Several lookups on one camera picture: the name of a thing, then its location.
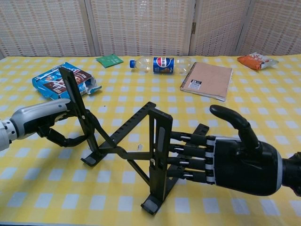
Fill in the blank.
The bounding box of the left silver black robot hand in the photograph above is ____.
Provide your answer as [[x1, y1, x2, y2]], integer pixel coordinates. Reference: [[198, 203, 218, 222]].
[[10, 98, 97, 148]]

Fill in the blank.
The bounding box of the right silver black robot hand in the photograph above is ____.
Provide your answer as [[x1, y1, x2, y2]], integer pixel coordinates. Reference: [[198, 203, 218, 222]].
[[168, 105, 283, 196]]

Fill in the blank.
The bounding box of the black folding laptop stand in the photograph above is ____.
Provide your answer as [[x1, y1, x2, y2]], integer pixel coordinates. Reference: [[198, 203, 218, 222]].
[[58, 66, 210, 215]]

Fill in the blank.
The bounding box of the blue cookie box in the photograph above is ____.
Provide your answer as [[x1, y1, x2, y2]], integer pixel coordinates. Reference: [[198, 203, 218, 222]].
[[32, 62, 103, 101]]

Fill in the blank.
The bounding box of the yellow checkered tablecloth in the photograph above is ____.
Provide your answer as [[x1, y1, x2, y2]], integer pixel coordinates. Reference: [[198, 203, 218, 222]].
[[0, 55, 301, 226]]

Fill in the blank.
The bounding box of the green sachet packet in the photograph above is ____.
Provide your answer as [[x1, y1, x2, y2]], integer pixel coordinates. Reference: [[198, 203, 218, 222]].
[[95, 54, 124, 68]]

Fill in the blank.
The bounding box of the brown spiral notebook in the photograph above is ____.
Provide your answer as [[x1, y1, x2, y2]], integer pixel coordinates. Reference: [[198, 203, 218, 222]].
[[180, 62, 233, 102]]

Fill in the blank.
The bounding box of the orange snack bag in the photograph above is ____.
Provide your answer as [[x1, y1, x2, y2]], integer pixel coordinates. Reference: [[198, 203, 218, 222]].
[[237, 52, 280, 72]]

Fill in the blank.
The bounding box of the clear Pepsi plastic bottle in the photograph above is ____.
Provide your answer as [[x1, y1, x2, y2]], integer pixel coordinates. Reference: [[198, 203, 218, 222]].
[[129, 56, 192, 75]]

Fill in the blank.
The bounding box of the woven folding screen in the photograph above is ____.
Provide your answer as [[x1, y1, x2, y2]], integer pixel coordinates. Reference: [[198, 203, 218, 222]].
[[0, 0, 301, 57]]

